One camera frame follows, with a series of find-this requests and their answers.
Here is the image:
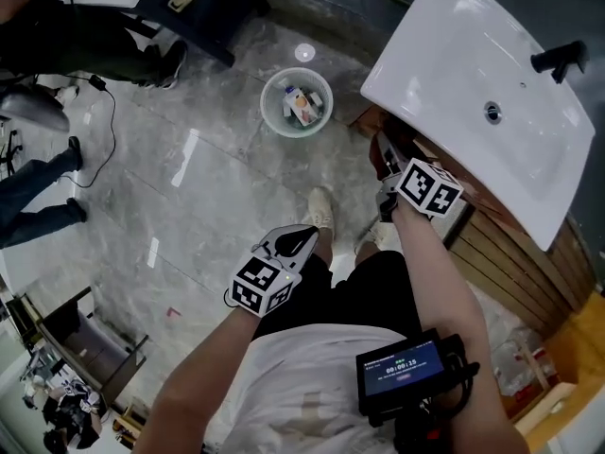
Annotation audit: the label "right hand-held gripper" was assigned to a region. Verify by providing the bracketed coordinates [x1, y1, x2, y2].
[374, 132, 465, 225]

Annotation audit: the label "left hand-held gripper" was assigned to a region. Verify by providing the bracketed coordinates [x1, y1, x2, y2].
[222, 224, 322, 321]

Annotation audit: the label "person's left forearm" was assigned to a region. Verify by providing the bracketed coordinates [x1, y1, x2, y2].
[134, 303, 266, 454]

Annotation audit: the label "person's right forearm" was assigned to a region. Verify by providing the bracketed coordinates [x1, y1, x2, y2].
[391, 203, 488, 344]

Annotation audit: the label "person's left leg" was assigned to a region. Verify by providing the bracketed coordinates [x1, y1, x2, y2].
[311, 224, 335, 267]

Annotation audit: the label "person's leg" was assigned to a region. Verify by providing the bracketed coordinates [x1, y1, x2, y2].
[354, 238, 382, 267]
[311, 224, 335, 267]

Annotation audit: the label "person's left white sneaker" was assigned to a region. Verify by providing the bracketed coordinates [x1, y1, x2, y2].
[302, 186, 335, 230]

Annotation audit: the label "person's white sneaker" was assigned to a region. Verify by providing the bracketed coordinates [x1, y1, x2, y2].
[354, 222, 384, 257]
[302, 186, 335, 230]

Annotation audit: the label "person's right leg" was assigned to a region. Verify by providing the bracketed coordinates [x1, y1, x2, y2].
[354, 238, 382, 267]

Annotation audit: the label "person's right white sneaker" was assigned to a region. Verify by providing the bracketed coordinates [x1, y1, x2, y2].
[354, 222, 384, 257]

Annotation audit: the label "person's black shorts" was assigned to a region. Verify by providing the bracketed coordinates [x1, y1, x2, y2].
[252, 251, 424, 342]

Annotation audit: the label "white and orange carton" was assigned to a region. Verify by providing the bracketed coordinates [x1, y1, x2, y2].
[282, 85, 320, 127]

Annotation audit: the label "white ceramic sink top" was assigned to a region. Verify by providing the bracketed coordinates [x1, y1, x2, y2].
[359, 0, 596, 253]

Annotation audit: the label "white mesh wastebasket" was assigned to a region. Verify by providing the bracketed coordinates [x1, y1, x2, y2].
[259, 66, 335, 140]

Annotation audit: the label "person's white t-shirt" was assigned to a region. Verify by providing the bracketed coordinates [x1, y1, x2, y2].
[198, 323, 478, 454]

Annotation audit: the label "wooden slatted platform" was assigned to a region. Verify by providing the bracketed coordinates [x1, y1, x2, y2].
[446, 196, 599, 341]

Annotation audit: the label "slim black faucet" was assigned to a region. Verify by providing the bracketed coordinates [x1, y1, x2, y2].
[529, 40, 590, 85]

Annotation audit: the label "dark side table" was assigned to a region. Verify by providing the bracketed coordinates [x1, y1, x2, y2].
[9, 285, 151, 409]

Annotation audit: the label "clear plastic wrap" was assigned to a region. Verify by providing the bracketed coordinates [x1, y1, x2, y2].
[467, 284, 562, 399]

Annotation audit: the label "yellow wooden board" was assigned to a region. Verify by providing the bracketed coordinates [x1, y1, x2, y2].
[512, 293, 605, 437]

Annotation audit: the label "grey leather chair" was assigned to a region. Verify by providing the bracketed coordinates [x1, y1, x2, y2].
[0, 85, 71, 134]

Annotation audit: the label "black power cable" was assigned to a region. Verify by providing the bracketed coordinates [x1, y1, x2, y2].
[35, 71, 118, 189]

